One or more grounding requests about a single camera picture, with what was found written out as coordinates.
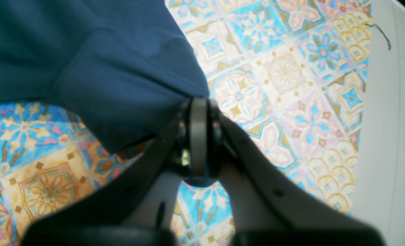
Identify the colourful patterned tablecloth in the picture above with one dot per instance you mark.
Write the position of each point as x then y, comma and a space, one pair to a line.
271, 67

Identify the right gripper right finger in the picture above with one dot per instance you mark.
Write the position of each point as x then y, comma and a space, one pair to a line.
269, 209

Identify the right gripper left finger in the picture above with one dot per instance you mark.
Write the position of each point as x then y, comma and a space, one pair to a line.
136, 208

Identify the dark navy t-shirt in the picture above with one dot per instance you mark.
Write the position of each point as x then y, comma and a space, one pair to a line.
123, 66

